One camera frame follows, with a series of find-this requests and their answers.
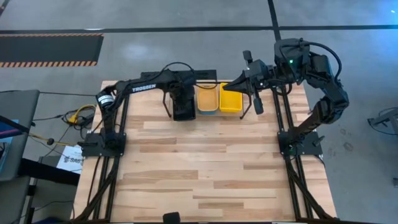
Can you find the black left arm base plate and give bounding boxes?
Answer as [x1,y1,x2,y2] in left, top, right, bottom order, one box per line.
[81,132,127,158]

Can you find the black tube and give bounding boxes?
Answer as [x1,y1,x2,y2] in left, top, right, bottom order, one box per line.
[0,114,30,135]

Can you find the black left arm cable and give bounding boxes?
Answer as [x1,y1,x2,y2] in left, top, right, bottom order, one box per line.
[160,61,218,91]

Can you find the black metal frame stand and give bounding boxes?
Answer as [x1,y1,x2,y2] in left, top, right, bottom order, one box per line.
[162,79,253,121]

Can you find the black slotted plastic basket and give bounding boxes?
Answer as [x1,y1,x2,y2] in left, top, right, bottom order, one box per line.
[172,93,197,122]

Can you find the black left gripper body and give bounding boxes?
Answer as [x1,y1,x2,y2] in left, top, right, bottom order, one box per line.
[169,73,197,106]

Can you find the blue flat object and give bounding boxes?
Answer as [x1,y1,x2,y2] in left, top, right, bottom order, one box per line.
[0,119,20,142]

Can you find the orange plastic basket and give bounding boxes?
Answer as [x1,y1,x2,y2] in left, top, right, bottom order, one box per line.
[197,83,220,114]

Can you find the black table camera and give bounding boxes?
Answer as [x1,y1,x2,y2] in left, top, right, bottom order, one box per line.
[163,212,181,224]

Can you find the grey cabinet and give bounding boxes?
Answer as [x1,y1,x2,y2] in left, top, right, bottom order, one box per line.
[0,175,32,224]

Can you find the black aluminium table frame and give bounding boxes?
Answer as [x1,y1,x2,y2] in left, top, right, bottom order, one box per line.
[72,80,343,224]

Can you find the grey cart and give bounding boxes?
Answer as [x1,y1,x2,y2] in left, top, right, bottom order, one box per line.
[0,89,40,183]

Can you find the black floor beam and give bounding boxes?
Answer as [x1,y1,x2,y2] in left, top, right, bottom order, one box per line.
[18,157,81,187]

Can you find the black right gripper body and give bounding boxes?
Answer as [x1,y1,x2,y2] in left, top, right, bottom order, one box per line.
[242,49,277,115]

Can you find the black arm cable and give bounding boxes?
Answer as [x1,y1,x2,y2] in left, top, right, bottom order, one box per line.
[160,61,218,91]
[298,39,343,81]

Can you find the white printed paper sheet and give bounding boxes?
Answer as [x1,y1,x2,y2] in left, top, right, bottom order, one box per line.
[56,144,84,175]

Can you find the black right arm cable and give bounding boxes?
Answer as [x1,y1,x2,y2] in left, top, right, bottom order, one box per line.
[298,39,343,81]

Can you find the black hazard-striped floor mat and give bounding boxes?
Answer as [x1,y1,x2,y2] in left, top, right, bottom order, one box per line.
[0,33,104,68]

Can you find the yellow floor cable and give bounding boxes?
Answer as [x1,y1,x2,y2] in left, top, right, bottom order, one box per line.
[28,132,78,147]

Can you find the yellow slotted plastic basket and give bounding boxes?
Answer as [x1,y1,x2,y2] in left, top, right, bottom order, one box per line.
[219,82,243,114]

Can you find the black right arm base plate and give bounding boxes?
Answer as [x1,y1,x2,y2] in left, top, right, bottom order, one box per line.
[277,129,323,156]

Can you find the grey metal stand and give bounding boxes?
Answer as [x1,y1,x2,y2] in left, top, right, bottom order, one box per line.
[366,107,398,136]

